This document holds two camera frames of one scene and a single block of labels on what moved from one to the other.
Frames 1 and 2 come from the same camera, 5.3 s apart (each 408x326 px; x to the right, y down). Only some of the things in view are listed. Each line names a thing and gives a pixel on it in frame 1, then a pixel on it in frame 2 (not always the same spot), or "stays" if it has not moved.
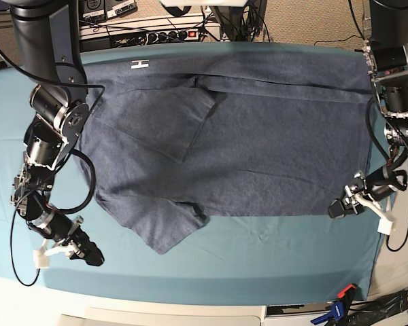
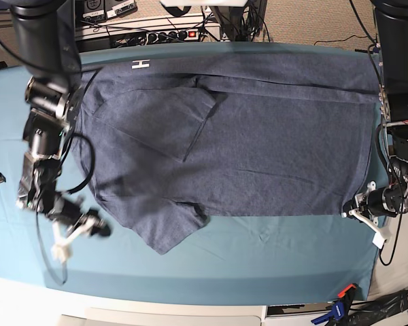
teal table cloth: x=228 y=260 stays
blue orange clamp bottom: x=339 y=310 stays
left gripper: x=64 y=229 -> x=72 y=215
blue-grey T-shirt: x=175 y=136 stays
